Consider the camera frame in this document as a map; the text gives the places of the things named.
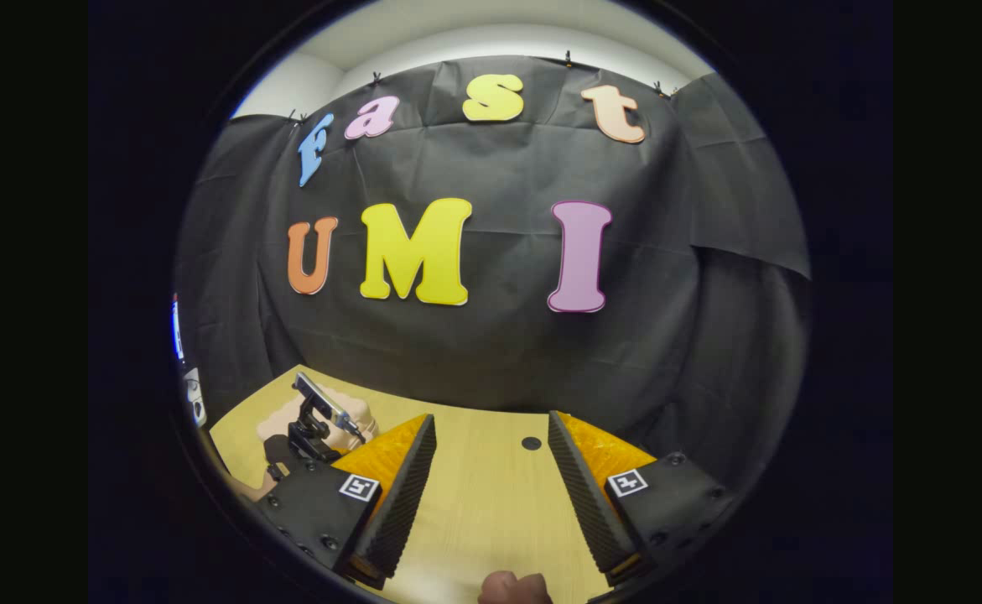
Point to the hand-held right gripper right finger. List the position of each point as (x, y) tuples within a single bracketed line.
[(587, 503)]

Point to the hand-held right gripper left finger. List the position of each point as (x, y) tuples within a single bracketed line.
[(398, 507)]

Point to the beige scalloped suitcase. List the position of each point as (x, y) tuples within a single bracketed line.
[(358, 404)]

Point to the round black table grommet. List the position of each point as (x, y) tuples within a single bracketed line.
[(531, 443)]

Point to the black backdrop cloth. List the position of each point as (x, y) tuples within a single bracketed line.
[(499, 361)]

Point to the blue white printed board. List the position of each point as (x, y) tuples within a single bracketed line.
[(176, 331)]

